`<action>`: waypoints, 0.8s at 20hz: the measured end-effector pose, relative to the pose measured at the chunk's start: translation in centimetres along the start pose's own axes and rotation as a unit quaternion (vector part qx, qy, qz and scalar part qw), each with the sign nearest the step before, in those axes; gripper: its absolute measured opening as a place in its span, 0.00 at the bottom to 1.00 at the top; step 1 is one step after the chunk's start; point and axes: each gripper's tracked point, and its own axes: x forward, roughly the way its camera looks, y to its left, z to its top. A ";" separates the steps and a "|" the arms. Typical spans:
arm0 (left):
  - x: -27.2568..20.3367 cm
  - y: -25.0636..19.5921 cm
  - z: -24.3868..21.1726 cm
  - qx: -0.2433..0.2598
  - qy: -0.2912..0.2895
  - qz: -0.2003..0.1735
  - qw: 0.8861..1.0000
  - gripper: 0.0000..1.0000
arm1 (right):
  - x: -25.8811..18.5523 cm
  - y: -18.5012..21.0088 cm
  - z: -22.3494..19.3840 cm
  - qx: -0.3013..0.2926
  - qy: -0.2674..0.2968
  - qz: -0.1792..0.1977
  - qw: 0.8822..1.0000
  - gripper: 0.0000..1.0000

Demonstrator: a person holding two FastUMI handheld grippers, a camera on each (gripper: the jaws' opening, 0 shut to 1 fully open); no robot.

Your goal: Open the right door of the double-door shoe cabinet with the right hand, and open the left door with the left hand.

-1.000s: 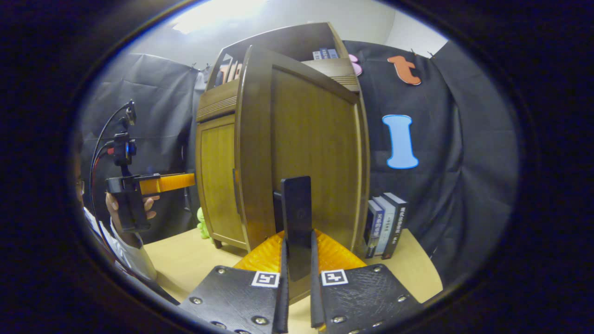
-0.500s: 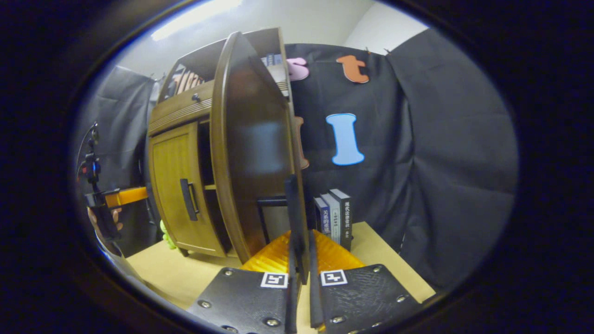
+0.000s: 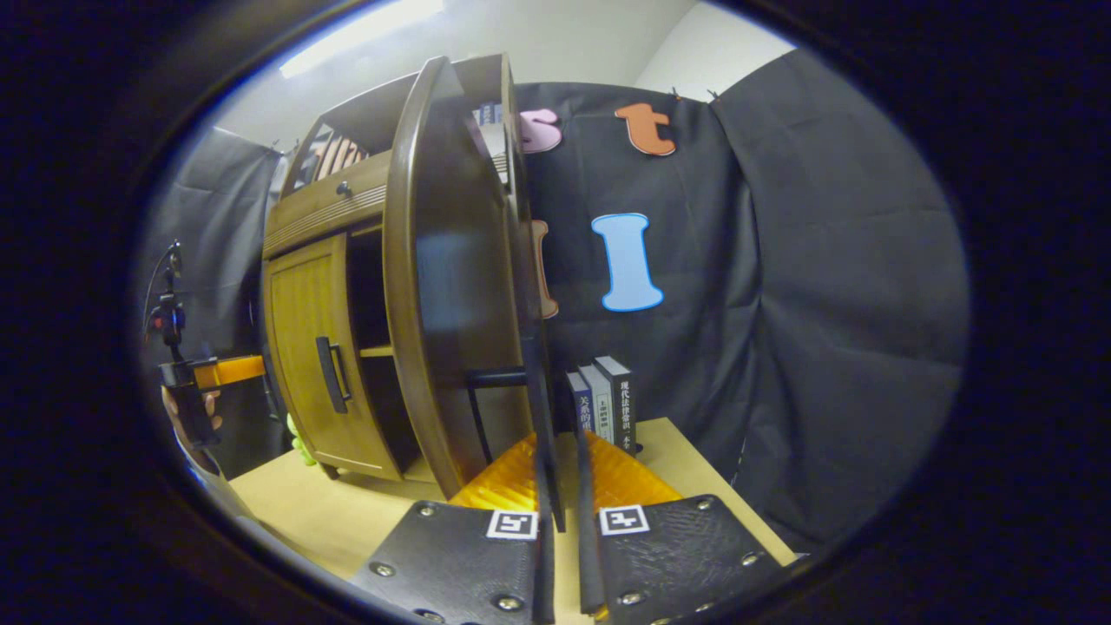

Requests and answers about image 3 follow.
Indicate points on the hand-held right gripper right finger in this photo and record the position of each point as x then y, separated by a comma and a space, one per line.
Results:
686, 555

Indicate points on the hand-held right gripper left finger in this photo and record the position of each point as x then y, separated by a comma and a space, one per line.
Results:
460, 564

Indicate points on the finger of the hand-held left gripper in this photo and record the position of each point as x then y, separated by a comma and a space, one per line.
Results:
230, 371

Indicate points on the wooden cabinet door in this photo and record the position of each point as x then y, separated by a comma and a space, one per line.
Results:
451, 286
299, 347

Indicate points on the wooden double-door shoe cabinet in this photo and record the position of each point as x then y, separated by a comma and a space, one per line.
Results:
382, 104

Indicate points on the green toy figure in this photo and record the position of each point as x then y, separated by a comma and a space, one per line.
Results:
301, 443

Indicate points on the black spine standing book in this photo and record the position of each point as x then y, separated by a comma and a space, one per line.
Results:
623, 404

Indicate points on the grey spine standing book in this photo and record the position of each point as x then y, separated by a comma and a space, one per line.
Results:
599, 408

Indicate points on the blue spine standing book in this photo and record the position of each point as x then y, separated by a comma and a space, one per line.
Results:
580, 408

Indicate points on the wooden drawer with black knob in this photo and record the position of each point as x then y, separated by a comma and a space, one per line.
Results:
321, 204

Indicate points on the row of leaning pale books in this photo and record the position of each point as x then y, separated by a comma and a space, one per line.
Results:
338, 159

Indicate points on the black backdrop cloth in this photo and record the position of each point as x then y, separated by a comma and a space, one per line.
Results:
825, 304

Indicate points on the dark blue book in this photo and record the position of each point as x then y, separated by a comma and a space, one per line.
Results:
490, 114

